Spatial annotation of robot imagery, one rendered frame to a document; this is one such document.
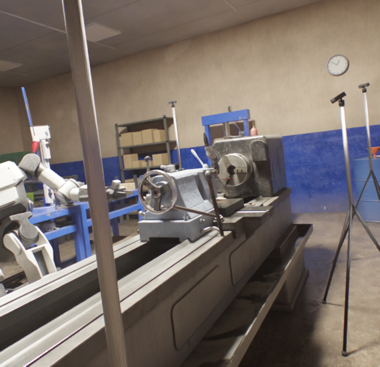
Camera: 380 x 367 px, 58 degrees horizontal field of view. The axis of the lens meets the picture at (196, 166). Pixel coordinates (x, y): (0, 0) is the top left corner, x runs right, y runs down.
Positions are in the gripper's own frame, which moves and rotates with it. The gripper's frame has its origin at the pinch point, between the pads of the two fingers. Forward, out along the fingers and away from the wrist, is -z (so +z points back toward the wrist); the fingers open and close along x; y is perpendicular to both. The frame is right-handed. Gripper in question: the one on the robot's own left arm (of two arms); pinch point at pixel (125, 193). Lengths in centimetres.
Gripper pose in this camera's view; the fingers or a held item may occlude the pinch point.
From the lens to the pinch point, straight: 184.5
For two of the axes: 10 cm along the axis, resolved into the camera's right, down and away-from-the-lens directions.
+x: -4.5, 0.9, -8.9
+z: -8.9, 0.8, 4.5
